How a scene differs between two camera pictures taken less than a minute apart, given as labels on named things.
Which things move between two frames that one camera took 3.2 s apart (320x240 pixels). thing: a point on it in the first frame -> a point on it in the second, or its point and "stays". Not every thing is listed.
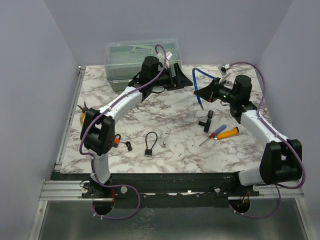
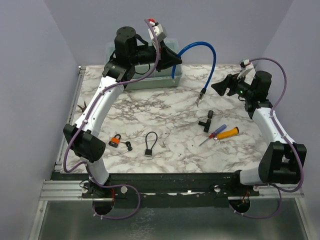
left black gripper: (179, 81) -> (166, 57)
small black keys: (128, 145) stays
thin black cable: (148, 152) stays
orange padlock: (117, 141) stays
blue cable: (195, 85) -> (203, 91)
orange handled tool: (227, 133) stays
